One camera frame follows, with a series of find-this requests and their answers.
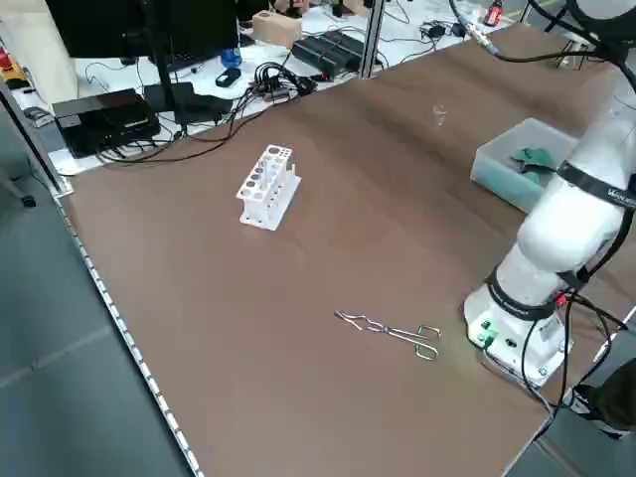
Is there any green cloth with black tag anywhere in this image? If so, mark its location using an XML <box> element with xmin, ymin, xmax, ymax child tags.
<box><xmin>507</xmin><ymin>145</ymin><xmax>558</xmax><ymax>173</ymax></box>

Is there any white test tube rack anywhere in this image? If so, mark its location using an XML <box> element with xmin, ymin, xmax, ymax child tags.
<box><xmin>235</xmin><ymin>143</ymin><xmax>303</xmax><ymax>233</ymax></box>

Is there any translucent white plastic box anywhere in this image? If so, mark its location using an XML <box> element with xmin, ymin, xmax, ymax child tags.
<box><xmin>470</xmin><ymin>117</ymin><xmax>581</xmax><ymax>214</ymax></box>

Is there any tan cardboard box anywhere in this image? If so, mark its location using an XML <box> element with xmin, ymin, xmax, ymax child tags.
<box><xmin>251</xmin><ymin>10</ymin><xmax>303</xmax><ymax>49</ymax></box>

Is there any black electronics box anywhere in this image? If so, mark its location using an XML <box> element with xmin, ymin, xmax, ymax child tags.
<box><xmin>52</xmin><ymin>87</ymin><xmax>161</xmax><ymax>159</ymax></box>

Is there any black power supply unit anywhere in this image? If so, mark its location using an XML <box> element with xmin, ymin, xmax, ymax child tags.
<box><xmin>322</xmin><ymin>30</ymin><xmax>368</xmax><ymax>57</ymax></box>
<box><xmin>291</xmin><ymin>37</ymin><xmax>362</xmax><ymax>80</ymax></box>

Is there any black monitor stand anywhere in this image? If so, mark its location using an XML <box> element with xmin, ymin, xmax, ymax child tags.
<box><xmin>141</xmin><ymin>29</ymin><xmax>235</xmax><ymax>125</ymax></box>

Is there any black computer monitor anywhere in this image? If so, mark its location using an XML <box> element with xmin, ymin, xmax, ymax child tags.
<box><xmin>44</xmin><ymin>0</ymin><xmax>239</xmax><ymax>64</ymax></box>

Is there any black rounded housing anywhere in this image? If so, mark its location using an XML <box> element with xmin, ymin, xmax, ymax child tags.
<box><xmin>578</xmin><ymin>330</ymin><xmax>636</xmax><ymax>441</ymax></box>

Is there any yellow emergency stop button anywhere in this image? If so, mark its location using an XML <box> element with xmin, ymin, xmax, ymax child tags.
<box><xmin>0</xmin><ymin>47</ymin><xmax>25</xmax><ymax>83</ymax></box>

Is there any black cable hub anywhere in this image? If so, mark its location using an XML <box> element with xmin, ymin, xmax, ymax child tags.
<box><xmin>247</xmin><ymin>62</ymin><xmax>319</xmax><ymax>103</ymax></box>

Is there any aluminium frame post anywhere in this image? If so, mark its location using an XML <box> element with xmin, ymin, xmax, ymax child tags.
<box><xmin>358</xmin><ymin>0</ymin><xmax>387</xmax><ymax>80</ymax></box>

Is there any black base cable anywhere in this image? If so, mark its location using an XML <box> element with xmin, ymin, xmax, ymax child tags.
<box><xmin>516</xmin><ymin>267</ymin><xmax>636</xmax><ymax>416</ymax></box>

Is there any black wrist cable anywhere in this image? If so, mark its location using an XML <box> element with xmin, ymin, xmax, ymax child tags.
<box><xmin>449</xmin><ymin>0</ymin><xmax>636</xmax><ymax>69</ymax></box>

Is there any aluminium frame rail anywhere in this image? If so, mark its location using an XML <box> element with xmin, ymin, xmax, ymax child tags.
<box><xmin>0</xmin><ymin>79</ymin><xmax>74</xmax><ymax>196</ymax></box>

